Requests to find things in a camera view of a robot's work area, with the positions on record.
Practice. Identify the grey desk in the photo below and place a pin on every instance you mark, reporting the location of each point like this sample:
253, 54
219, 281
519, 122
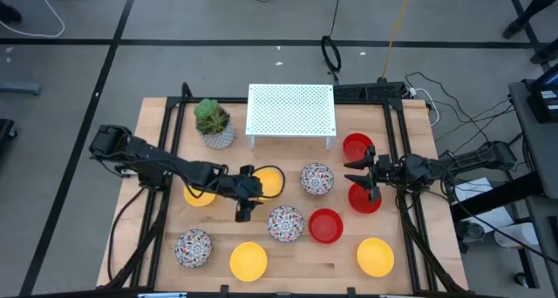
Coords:
536, 145

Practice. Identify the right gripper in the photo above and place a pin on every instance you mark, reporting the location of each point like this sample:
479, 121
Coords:
385, 169

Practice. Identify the white perforated metal shelf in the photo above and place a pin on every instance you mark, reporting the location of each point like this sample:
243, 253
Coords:
290, 110

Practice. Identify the floral patterned mini bowl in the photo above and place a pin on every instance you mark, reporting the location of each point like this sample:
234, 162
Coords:
285, 223
193, 248
317, 178

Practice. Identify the grey white triangle-pattern pot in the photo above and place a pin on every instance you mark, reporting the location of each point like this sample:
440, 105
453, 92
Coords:
222, 140

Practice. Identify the yellow plastic mini bowl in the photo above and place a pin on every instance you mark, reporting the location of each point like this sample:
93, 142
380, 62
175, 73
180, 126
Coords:
272, 182
248, 261
375, 257
198, 200

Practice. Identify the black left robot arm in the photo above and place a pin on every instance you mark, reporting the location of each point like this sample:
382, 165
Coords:
148, 156

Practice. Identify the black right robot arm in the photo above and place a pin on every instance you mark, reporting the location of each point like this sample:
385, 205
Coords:
462, 160

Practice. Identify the green succulent plant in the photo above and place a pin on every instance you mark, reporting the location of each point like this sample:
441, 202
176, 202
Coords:
210, 115

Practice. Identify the red plastic mini bowl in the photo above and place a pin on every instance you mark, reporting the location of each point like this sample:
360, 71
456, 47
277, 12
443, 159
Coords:
325, 225
361, 202
355, 146

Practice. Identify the black perforated box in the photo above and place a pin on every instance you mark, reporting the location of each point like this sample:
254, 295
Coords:
370, 91

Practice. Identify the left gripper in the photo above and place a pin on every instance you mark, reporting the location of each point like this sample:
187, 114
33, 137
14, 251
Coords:
239, 188

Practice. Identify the black aluminium table frame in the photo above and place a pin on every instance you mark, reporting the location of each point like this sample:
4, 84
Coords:
171, 115

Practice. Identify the white paper sheets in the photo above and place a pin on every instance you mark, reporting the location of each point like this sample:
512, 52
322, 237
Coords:
479, 198

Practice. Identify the person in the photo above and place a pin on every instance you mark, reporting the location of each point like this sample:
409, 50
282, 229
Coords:
527, 15
545, 54

